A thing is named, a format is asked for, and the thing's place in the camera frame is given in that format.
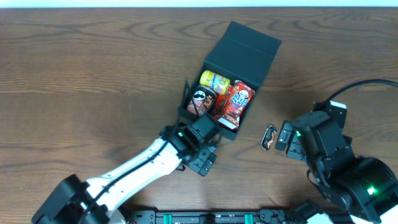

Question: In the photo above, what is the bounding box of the black candy wrapper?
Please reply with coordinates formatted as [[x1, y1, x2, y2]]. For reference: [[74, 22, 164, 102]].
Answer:
[[261, 124, 277, 151]]

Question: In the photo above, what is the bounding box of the red Hello Panda box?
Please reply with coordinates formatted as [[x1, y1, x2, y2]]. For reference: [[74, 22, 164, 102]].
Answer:
[[216, 80, 255, 130]]

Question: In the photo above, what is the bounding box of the red Pringles can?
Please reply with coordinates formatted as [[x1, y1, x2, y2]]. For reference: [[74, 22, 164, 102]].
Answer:
[[187, 85, 218, 116]]

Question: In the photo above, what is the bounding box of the red snack bag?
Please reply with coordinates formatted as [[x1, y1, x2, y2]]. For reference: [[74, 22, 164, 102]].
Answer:
[[211, 85, 233, 121]]

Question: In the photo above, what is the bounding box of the yellow snack cup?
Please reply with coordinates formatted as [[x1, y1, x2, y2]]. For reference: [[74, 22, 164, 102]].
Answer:
[[200, 70, 231, 95]]

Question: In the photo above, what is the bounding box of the dark green box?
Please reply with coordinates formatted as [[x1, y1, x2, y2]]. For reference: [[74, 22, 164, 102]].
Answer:
[[178, 21, 282, 141]]

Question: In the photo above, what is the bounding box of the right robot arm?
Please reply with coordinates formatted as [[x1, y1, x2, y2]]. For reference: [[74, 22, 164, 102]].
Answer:
[[275, 101, 397, 223]]

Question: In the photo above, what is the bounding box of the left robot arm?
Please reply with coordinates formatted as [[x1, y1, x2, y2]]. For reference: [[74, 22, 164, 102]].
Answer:
[[31, 114, 220, 224]]

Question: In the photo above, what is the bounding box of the black mounting rail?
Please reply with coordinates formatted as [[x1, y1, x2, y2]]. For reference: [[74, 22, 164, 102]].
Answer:
[[127, 209, 354, 224]]

